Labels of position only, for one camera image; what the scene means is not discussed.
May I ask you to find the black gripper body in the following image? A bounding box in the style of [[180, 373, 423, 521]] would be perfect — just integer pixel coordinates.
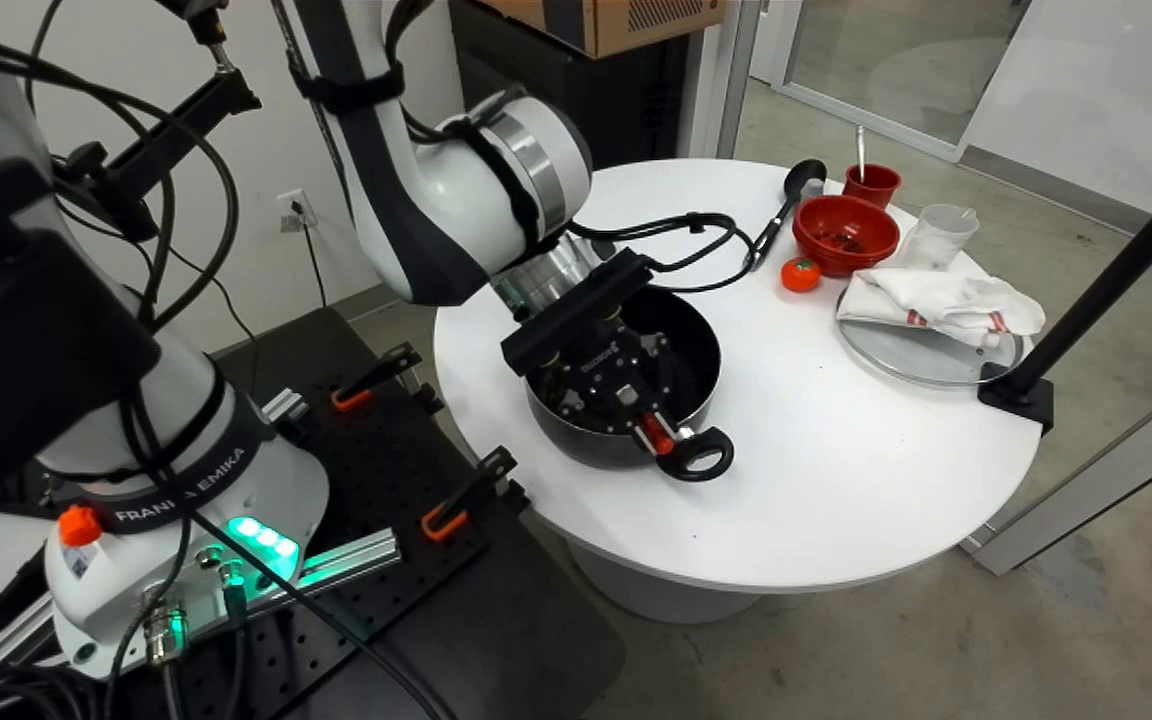
[[540, 293, 689, 435]]

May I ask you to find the red-handled metal spoon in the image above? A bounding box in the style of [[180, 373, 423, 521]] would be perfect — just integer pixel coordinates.
[[634, 409, 684, 464]]

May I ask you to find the black two-handled cooking pot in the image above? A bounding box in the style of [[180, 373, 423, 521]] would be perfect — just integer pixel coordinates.
[[517, 278, 739, 482]]

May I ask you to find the large black ladle spoon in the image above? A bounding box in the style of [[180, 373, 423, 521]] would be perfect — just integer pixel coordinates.
[[748, 155, 831, 265]]

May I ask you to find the black orange toggle clamp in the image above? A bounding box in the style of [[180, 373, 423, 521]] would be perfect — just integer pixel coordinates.
[[322, 340, 449, 421], [414, 442, 530, 549]]

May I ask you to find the black perforated breadboard table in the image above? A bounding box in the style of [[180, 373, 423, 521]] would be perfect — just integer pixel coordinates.
[[0, 300, 629, 720]]

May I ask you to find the red plastic bowl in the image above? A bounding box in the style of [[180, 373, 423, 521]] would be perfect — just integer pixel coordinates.
[[789, 192, 905, 278]]

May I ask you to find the clear glass plate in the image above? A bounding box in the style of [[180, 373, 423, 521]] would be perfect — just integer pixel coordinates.
[[828, 285, 1032, 390]]

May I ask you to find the white cloth towel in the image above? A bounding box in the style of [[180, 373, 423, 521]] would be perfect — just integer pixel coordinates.
[[834, 260, 1048, 352]]

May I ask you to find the red mug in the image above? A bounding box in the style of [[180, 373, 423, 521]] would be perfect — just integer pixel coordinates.
[[839, 161, 905, 210]]

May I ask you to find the clear plastic cup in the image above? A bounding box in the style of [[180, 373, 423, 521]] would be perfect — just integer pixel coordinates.
[[905, 200, 985, 274]]

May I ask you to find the black stand pole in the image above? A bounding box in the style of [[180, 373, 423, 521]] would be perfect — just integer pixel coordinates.
[[976, 13, 1152, 435]]

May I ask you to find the orange knob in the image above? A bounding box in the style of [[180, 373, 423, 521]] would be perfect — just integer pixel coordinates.
[[52, 499, 106, 552]]

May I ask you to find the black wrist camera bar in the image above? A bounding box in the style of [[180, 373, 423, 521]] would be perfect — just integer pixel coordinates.
[[498, 247, 656, 378]]

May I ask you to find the white table pedestal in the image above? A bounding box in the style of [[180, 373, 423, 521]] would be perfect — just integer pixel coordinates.
[[553, 535, 766, 632]]

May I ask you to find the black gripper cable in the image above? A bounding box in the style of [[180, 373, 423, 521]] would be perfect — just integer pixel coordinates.
[[560, 208, 761, 295]]

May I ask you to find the aluminium extrusion rail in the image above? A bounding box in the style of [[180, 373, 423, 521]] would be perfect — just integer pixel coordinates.
[[0, 521, 408, 671]]

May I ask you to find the white wall outlet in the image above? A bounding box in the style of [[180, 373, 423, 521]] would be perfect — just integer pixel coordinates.
[[273, 185, 314, 241]]

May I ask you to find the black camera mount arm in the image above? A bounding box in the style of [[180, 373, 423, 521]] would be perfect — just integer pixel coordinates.
[[132, 0, 268, 174]]

